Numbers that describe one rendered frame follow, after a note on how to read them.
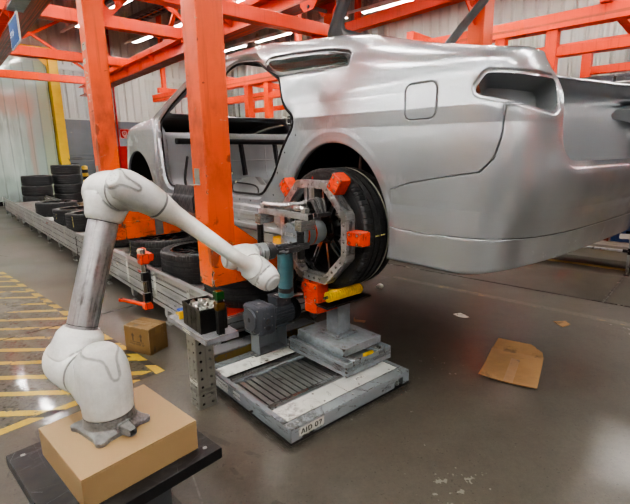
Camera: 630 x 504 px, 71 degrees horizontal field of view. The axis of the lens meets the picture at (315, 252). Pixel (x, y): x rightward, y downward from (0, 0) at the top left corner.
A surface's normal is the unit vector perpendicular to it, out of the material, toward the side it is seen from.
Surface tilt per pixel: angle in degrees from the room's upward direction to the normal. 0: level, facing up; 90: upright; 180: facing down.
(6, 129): 90
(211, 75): 90
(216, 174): 90
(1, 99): 90
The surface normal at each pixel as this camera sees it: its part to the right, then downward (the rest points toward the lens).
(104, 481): 0.73, 0.14
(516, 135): -0.20, 0.20
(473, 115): -0.70, 0.16
